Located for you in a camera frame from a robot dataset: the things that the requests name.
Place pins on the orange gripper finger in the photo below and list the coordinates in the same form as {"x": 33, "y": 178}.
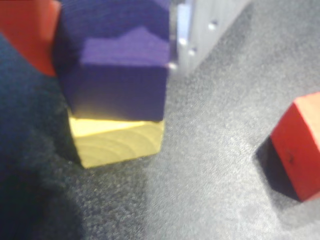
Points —
{"x": 27, "y": 30}

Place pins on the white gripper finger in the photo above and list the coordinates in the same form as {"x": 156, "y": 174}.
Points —
{"x": 200, "y": 30}

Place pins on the purple wooden cube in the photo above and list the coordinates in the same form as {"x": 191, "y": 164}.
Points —
{"x": 117, "y": 70}

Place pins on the yellow wooden cube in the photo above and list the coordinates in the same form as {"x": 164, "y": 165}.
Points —
{"x": 117, "y": 143}

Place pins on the red wooden cube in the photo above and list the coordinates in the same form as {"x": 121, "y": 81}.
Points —
{"x": 300, "y": 147}

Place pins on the black felt mat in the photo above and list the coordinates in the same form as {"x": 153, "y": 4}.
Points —
{"x": 200, "y": 162}

